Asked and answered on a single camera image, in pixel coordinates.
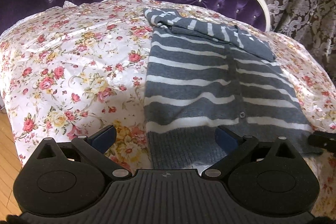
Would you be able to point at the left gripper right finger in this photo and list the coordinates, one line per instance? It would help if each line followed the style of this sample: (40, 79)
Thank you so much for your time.
(236, 148)

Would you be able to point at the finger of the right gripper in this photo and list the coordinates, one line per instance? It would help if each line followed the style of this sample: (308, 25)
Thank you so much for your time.
(324, 140)

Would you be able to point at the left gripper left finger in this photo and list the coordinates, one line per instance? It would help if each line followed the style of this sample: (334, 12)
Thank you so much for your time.
(93, 148)

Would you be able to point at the grey white striped cardigan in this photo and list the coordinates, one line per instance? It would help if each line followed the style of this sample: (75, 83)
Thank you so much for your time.
(203, 75)

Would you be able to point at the floral bed quilt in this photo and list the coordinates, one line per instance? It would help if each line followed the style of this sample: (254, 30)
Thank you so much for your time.
(74, 69)

